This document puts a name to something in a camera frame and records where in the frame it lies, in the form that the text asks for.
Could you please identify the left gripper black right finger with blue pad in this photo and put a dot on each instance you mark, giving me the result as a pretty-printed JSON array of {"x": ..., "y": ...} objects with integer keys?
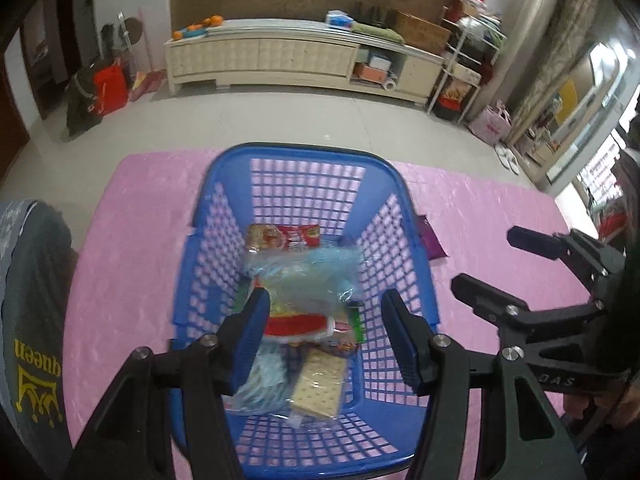
[{"x": 521, "y": 436}]

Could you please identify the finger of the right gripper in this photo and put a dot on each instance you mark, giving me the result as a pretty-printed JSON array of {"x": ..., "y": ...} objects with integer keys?
[
  {"x": 504, "y": 310},
  {"x": 597, "y": 266}
]

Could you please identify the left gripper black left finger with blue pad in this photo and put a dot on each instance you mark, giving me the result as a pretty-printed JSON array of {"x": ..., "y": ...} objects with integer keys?
[{"x": 128, "y": 433}]

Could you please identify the small clear blue snack bag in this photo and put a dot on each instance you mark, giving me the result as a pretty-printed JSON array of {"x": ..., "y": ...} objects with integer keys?
[{"x": 267, "y": 387}]

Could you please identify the green-edged cracker pack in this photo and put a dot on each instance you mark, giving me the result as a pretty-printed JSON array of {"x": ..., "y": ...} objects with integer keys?
[{"x": 348, "y": 334}]

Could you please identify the blue plastic basket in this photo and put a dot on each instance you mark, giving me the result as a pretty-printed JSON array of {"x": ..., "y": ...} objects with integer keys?
[{"x": 325, "y": 232}]

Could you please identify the blue striped clear snack bag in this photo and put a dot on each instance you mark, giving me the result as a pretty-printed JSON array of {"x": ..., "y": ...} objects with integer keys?
[{"x": 323, "y": 280}]

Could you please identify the red and yellow snack bag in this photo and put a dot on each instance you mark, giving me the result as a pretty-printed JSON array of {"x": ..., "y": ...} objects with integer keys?
[{"x": 299, "y": 328}]

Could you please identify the dark purple flat packet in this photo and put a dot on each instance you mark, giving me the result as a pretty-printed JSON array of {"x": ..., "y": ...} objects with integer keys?
[{"x": 429, "y": 239}]

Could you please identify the white slippers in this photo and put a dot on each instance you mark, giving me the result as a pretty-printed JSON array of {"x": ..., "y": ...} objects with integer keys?
[{"x": 507, "y": 159}]

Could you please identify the square cracker pack in basket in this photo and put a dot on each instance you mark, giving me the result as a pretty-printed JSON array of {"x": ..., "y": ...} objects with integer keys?
[{"x": 318, "y": 391}]

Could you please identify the pink gift bag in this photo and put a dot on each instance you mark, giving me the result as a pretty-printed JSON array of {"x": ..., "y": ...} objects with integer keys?
[{"x": 492, "y": 124}]

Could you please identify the orange cartoon snack packet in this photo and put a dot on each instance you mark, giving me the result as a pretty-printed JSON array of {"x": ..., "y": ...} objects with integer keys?
[{"x": 278, "y": 238}]

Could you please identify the grey patterned clothing with print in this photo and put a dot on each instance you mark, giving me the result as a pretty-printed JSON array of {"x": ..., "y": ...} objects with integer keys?
[{"x": 37, "y": 267}]

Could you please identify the white metal shelf rack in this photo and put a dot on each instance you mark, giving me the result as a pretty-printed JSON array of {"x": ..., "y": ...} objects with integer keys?
[{"x": 468, "y": 58}]

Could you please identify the silver standing air conditioner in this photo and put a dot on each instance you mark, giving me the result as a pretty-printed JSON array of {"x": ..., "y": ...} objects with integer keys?
[{"x": 525, "y": 22}]

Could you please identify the cardboard box on cabinet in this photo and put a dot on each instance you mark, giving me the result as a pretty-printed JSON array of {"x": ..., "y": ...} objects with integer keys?
[{"x": 421, "y": 34}]

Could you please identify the black bag on floor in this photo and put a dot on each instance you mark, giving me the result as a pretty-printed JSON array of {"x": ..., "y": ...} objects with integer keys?
[{"x": 81, "y": 98}]

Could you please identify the cream TV cabinet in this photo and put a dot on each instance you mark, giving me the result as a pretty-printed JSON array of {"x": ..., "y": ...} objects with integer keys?
[{"x": 298, "y": 53}]

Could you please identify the red shopping bag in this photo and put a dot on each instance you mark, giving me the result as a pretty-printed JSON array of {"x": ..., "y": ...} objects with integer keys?
[{"x": 111, "y": 90}]

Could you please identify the oranges on blue plate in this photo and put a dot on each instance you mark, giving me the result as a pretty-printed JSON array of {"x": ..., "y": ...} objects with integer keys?
[{"x": 198, "y": 29}]

